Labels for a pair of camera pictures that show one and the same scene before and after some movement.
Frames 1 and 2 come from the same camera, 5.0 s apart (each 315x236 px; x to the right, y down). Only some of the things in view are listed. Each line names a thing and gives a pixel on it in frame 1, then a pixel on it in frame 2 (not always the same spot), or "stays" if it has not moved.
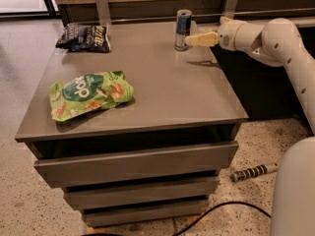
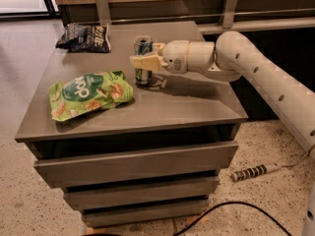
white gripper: x=225 y=36 -> x=175 y=55
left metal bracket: x=103 y=8 stays
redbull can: x=183 y=29 -> x=143 y=45
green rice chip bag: x=89 y=92 stays
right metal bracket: x=231 y=1 stays
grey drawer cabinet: x=155 y=161 stays
